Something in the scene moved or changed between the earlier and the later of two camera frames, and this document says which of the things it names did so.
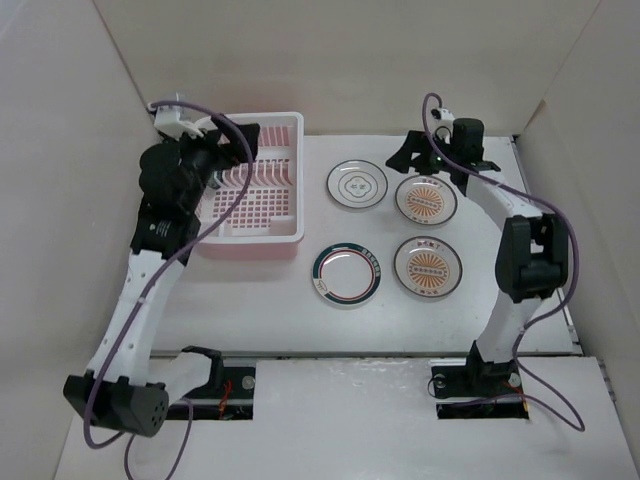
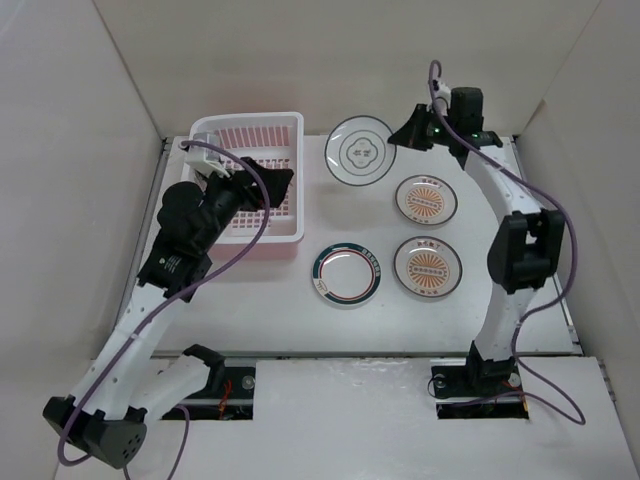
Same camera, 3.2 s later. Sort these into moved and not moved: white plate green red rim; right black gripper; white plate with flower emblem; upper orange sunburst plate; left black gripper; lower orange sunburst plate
Moved: white plate with flower emblem; left black gripper; right black gripper
Not moved: white plate green red rim; upper orange sunburst plate; lower orange sunburst plate
